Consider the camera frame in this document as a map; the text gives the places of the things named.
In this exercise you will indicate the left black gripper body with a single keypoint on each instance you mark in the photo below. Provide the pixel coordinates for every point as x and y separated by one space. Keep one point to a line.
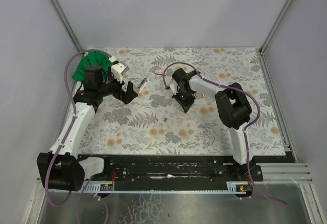
128 94

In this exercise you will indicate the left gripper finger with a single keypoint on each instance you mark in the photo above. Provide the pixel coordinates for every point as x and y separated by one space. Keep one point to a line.
130 88
127 97

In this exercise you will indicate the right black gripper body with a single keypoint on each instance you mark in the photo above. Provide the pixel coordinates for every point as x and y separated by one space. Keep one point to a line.
184 100

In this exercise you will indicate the olive green stapler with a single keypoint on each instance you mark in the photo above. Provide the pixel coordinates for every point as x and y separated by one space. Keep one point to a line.
142 85

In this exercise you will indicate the staple strip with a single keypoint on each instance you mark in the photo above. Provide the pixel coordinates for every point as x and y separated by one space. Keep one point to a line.
198 95

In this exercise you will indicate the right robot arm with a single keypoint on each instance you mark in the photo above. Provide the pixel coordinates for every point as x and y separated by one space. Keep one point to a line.
234 110

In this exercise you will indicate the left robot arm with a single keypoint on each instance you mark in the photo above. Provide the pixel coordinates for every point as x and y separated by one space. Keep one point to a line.
74 132

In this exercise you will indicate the red staple box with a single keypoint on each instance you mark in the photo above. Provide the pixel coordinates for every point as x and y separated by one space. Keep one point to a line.
159 71

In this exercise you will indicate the green cloth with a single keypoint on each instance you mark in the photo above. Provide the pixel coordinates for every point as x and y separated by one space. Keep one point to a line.
90 59

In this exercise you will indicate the floral table mat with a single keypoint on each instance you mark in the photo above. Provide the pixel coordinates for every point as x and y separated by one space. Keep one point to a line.
139 127

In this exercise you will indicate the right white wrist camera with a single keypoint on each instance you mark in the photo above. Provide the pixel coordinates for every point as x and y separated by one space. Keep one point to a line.
173 87

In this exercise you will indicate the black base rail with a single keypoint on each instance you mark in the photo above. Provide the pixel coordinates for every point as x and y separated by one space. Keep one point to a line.
144 173

